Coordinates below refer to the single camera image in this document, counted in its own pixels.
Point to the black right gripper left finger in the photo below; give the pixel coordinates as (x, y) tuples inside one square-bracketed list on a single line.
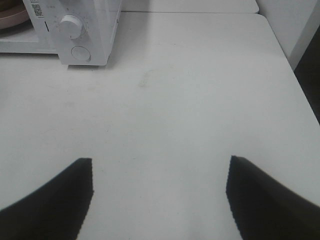
[(55, 211)]

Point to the white microwave oven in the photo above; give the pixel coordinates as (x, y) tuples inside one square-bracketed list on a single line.
[(40, 34)]

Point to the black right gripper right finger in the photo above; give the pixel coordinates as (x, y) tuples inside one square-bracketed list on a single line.
[(265, 209)]

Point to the pink round plate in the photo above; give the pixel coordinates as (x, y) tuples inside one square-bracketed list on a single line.
[(13, 16)]

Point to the round door release button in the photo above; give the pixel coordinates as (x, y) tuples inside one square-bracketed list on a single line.
[(81, 53)]

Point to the white lower timer knob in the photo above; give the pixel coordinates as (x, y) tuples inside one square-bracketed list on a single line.
[(70, 27)]

